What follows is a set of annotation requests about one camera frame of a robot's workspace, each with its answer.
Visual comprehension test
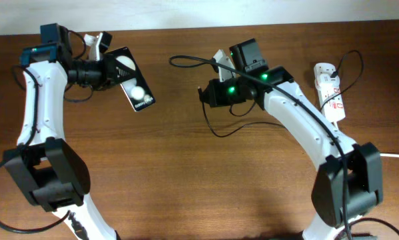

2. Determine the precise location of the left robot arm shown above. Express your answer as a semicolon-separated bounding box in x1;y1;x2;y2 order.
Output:
3;23;138;239

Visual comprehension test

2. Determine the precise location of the white USB wall adapter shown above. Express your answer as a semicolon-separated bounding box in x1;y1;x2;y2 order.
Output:
315;72;340;91

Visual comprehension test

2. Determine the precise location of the black USB charger cable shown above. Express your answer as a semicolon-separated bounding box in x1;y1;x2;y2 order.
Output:
197;50;365;138

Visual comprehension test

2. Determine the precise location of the white power strip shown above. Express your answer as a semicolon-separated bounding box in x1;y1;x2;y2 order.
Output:
313;63;346;129

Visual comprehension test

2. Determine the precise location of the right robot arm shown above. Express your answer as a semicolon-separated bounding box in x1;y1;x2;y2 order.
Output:
199;39;383;239

